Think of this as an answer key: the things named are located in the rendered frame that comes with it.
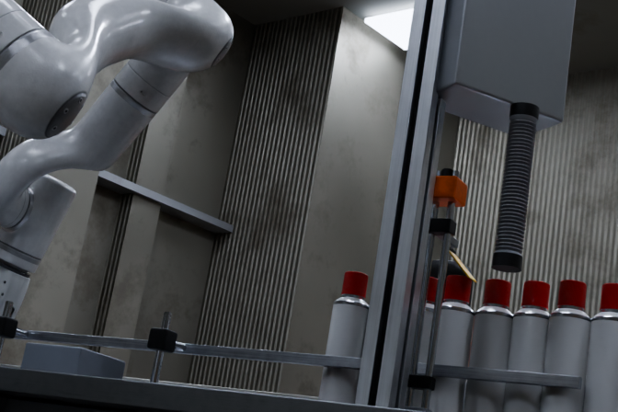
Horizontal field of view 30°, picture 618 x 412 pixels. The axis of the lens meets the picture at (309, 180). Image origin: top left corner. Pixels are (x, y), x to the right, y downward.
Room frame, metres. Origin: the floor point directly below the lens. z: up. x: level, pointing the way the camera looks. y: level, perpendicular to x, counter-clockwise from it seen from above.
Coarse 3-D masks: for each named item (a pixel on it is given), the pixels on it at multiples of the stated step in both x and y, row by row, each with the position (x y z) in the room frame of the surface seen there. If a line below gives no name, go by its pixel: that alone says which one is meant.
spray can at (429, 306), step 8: (432, 280) 1.51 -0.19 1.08; (432, 288) 1.51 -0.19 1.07; (432, 296) 1.51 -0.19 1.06; (432, 304) 1.51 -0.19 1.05; (432, 312) 1.50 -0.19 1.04; (424, 320) 1.50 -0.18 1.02; (424, 328) 1.50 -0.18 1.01; (424, 336) 1.50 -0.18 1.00; (424, 344) 1.50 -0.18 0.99; (424, 352) 1.50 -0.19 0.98; (424, 360) 1.50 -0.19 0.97; (416, 392) 1.50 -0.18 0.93; (416, 400) 1.50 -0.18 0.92
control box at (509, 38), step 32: (480, 0) 1.32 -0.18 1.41; (512, 0) 1.34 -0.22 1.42; (544, 0) 1.36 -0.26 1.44; (448, 32) 1.35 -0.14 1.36; (480, 32) 1.33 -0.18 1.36; (512, 32) 1.35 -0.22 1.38; (544, 32) 1.37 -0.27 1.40; (448, 64) 1.34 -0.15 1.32; (480, 64) 1.33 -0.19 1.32; (512, 64) 1.35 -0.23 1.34; (544, 64) 1.37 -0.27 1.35; (448, 96) 1.36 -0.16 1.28; (480, 96) 1.34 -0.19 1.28; (512, 96) 1.35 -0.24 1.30; (544, 96) 1.37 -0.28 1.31; (544, 128) 1.41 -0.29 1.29
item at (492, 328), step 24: (504, 288) 1.45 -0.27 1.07; (480, 312) 1.46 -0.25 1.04; (504, 312) 1.45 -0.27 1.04; (480, 336) 1.45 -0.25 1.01; (504, 336) 1.45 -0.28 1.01; (480, 360) 1.45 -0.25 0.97; (504, 360) 1.45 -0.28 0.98; (480, 384) 1.45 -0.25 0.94; (504, 384) 1.45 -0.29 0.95; (480, 408) 1.45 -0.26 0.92
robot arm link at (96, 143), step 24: (120, 96) 1.76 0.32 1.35; (96, 120) 1.78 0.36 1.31; (120, 120) 1.77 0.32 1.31; (144, 120) 1.79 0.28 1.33; (24, 144) 1.79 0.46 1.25; (48, 144) 1.78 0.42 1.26; (72, 144) 1.79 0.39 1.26; (96, 144) 1.79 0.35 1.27; (120, 144) 1.80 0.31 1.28; (0, 168) 1.78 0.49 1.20; (24, 168) 1.77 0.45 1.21; (48, 168) 1.77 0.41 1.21; (96, 168) 1.82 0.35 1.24; (0, 192) 1.78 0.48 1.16; (24, 192) 1.82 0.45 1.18; (0, 216) 1.81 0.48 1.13
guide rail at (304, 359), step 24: (48, 336) 1.79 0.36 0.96; (72, 336) 1.76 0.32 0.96; (96, 336) 1.74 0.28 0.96; (264, 360) 1.59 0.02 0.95; (288, 360) 1.56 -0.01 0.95; (312, 360) 1.55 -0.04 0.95; (336, 360) 1.53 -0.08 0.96; (360, 360) 1.51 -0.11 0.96; (552, 384) 1.38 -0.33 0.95; (576, 384) 1.36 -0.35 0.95
